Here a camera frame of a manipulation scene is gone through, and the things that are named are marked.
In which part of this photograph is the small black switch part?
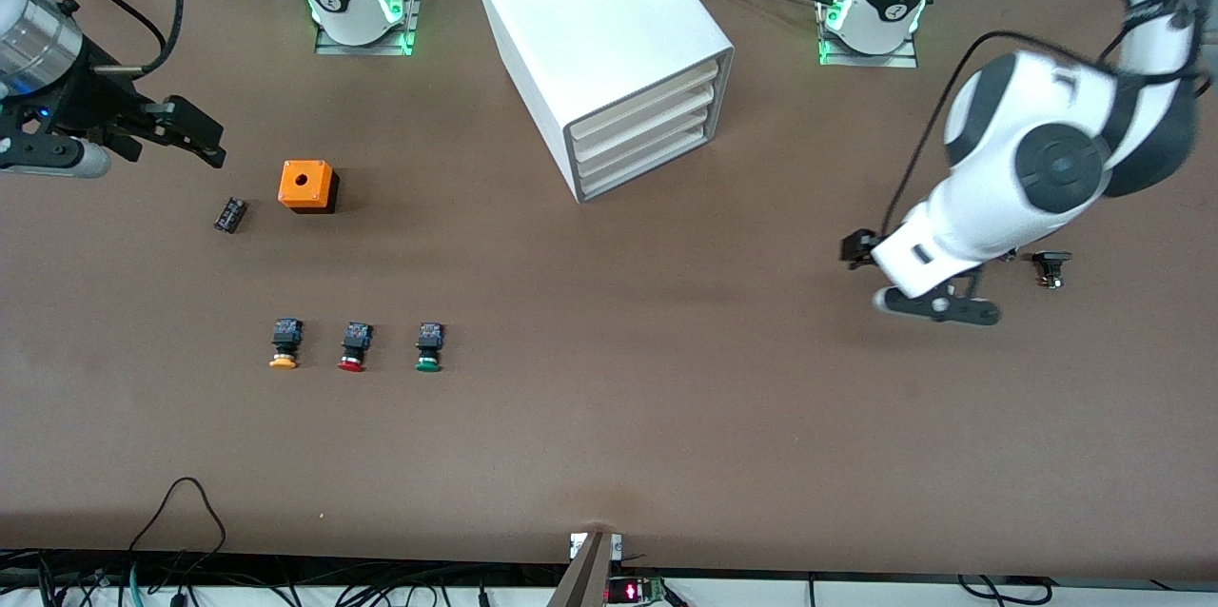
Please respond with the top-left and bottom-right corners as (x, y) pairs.
(1032, 250), (1073, 290)

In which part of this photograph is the yellow push button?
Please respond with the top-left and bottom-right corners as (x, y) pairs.
(268, 319), (305, 370)

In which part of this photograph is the white drawer cabinet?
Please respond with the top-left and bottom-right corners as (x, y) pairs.
(469, 0), (736, 205)

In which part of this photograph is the grey camera mount bar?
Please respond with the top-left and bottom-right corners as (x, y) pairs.
(547, 531), (615, 607)

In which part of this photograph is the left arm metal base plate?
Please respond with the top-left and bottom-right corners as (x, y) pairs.
(816, 0), (920, 69)

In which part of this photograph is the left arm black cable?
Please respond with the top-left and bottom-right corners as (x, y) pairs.
(880, 0), (1218, 239)

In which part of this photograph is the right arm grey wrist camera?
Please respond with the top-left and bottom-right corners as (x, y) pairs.
(0, 133), (113, 180)

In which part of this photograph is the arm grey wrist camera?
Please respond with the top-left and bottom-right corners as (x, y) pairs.
(0, 133), (113, 180)
(874, 266), (1001, 326)

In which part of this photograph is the small red-lit device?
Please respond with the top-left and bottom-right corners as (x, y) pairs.
(607, 577), (667, 606)

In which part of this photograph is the green push button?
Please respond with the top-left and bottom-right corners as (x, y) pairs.
(415, 322), (447, 374)

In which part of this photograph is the black cable bundle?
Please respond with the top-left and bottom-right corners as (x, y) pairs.
(0, 548), (572, 607)

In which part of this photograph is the deep white cabinet drawer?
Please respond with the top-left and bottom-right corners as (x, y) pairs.
(576, 106), (715, 201)

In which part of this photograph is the thin black looped cable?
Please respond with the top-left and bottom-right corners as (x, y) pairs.
(128, 477), (227, 556)

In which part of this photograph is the red push button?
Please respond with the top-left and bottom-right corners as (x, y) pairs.
(338, 322), (374, 373)

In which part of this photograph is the shallow white cabinet drawer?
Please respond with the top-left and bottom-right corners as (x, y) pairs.
(573, 84), (716, 161)
(570, 61), (717, 138)

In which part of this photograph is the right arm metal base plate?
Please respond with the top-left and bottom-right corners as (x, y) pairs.
(314, 0), (425, 56)

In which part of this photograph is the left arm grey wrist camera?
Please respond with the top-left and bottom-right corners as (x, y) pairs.
(874, 266), (1001, 326)

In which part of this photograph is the orange button enclosure box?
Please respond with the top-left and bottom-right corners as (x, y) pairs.
(278, 160), (340, 215)

